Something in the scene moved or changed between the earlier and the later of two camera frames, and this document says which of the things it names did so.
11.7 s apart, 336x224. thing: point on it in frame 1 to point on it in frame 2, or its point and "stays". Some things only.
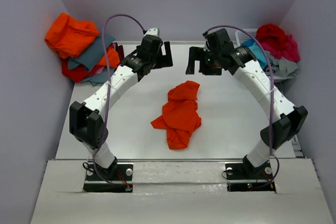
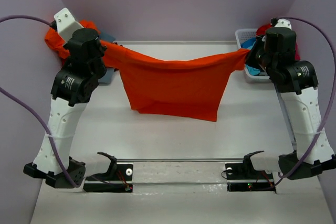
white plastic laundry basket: x=243 y=35 stays
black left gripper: x=167 y=61 to x=103 y=48
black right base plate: x=241 y=177 stays
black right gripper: x=198 y=53 to x=251 y=57
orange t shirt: x=180 y=116 to x=190 y=89
